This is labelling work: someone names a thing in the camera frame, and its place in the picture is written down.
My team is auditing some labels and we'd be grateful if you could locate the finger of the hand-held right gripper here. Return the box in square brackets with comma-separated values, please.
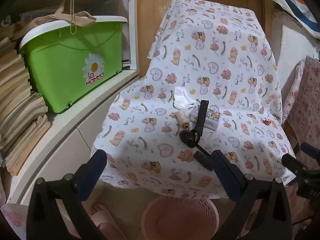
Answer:
[281, 154, 313, 178]
[301, 142, 320, 161]

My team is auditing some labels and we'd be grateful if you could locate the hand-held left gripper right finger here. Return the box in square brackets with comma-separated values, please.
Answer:
[211, 150, 293, 240]

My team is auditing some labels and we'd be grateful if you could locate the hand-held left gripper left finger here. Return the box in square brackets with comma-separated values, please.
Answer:
[26, 149, 108, 240]

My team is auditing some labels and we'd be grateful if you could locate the black ring-handled tool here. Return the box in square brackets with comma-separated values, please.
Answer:
[179, 129, 213, 171]

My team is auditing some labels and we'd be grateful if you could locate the pink plastic basket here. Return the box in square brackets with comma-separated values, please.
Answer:
[141, 194, 220, 240]

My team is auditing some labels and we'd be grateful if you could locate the cream thread spool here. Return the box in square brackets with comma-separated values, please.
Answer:
[176, 112, 190, 128]

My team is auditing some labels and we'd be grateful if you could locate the white shelf cabinet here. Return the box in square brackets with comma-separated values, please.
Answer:
[0, 0, 140, 207]

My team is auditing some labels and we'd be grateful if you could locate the pink printed cloth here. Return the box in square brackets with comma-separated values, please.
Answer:
[281, 56, 320, 170]

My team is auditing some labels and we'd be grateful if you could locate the pink slipper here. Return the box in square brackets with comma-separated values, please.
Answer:
[82, 203, 127, 240]

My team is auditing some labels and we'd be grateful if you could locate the colourful tissue packet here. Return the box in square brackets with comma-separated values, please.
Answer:
[189, 106, 222, 131]

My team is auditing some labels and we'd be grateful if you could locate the clear plastic wrapper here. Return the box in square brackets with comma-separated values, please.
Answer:
[172, 87, 194, 110]

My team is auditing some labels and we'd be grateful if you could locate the person's pink patterned clothing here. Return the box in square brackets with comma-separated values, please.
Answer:
[0, 204, 28, 232]

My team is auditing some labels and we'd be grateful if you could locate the stack of old books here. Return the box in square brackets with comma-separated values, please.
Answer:
[0, 36, 52, 177]

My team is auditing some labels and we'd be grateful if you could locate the green plastic storage box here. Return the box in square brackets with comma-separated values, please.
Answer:
[19, 16, 128, 114]

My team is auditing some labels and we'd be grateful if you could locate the bear printed tablecloth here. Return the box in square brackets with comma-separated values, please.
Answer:
[91, 0, 297, 199]

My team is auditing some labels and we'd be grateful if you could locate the beige tote bag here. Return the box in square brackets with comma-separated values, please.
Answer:
[11, 0, 97, 40]

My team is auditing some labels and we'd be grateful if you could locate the hanging beige string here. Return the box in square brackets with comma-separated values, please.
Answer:
[69, 0, 77, 35]

